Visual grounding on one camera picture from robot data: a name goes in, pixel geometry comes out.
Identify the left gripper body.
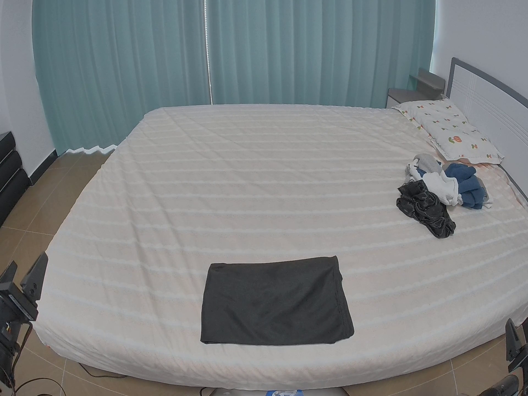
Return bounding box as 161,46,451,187
0,281,40,323

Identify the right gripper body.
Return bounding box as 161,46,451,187
508,345,528,373

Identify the black T-shirt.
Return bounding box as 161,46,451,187
200,255,355,345

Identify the pile of clothes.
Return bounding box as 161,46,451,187
396,153,493,239

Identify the bed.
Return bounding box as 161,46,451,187
33,56,528,389

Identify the black chest of drawers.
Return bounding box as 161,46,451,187
0,131,30,226

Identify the white printed pillow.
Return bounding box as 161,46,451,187
391,98,505,165

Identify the grey bedside table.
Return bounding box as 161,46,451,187
386,68,447,108

